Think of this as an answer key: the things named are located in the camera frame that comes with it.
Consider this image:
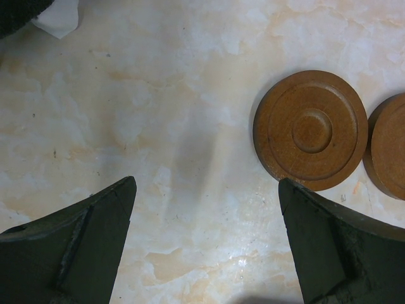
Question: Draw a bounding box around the white paper scrap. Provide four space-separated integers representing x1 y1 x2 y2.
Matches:
31 0 79 39

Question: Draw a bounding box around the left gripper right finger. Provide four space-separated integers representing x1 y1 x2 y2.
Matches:
278 178 404 303

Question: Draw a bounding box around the dark brown coaster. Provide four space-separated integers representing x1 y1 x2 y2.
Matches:
252 70 368 191
363 93 404 200

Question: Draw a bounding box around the black floral plush blanket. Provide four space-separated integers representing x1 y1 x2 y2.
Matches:
0 0 54 39

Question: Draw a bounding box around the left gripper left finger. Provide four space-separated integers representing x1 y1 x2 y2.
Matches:
1 176 136 303

